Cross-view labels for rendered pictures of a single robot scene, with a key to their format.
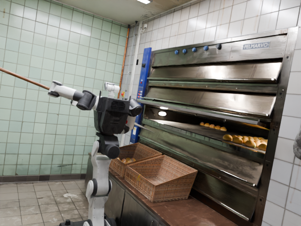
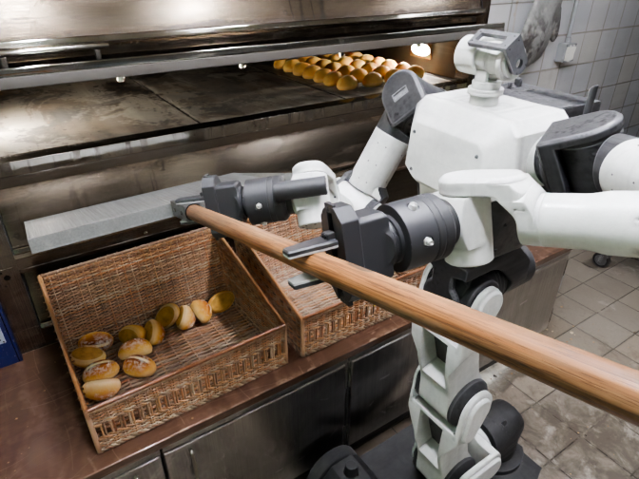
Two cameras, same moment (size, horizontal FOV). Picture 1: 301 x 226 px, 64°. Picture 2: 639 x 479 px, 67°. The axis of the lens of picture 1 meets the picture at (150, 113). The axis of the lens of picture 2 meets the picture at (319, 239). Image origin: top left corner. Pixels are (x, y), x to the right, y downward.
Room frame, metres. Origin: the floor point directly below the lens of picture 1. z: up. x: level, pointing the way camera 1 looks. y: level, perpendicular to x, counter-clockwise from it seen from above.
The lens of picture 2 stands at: (2.43, 1.26, 1.63)
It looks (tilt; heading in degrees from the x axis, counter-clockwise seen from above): 30 degrees down; 269
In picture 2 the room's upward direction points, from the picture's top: straight up
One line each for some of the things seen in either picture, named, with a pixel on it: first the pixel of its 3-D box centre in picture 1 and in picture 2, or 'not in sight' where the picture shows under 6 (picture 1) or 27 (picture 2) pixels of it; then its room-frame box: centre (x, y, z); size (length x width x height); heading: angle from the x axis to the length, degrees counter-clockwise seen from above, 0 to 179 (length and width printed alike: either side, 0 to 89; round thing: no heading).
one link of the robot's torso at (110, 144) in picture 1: (107, 144); (481, 268); (2.03, 0.32, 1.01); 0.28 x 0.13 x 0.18; 33
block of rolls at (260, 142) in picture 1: (261, 142); (346, 67); (2.26, -1.08, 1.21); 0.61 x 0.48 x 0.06; 122
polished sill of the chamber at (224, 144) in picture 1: (187, 132); (282, 117); (2.52, -0.42, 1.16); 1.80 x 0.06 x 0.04; 32
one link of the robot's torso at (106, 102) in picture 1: (110, 113); (493, 164); (2.05, 0.34, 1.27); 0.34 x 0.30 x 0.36; 119
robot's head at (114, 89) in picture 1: (112, 89); (487, 64); (2.11, 0.36, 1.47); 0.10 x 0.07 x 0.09; 119
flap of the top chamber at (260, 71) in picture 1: (195, 72); not in sight; (2.51, -0.40, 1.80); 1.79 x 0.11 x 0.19; 32
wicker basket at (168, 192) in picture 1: (159, 175); (332, 259); (2.35, -0.19, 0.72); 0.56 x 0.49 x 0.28; 33
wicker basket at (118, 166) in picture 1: (131, 158); (165, 319); (2.86, 0.14, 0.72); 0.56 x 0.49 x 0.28; 34
